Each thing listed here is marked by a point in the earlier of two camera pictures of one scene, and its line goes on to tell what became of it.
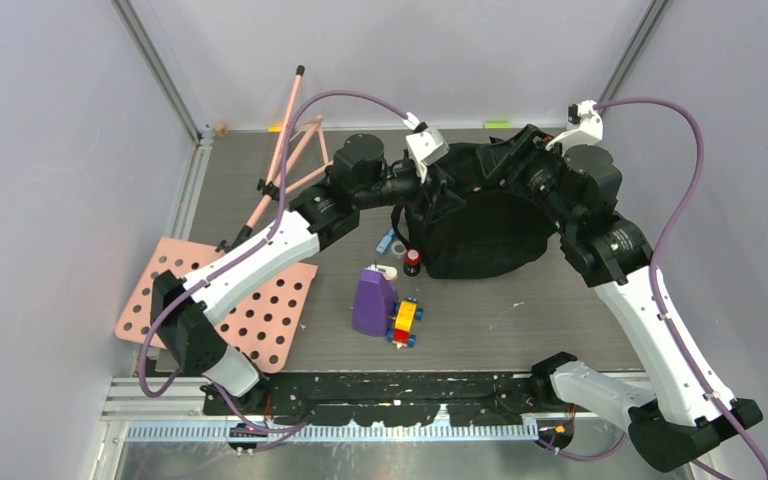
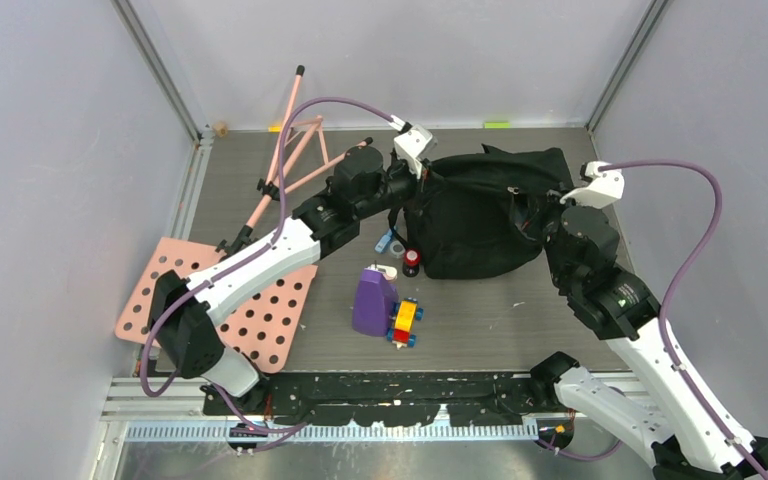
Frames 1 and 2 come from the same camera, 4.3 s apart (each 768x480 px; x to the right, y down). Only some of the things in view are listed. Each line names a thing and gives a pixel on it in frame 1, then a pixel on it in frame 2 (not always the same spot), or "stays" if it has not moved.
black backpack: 499,231 stays
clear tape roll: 398,255 stays
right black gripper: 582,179 -> 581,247
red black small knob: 413,257 stays
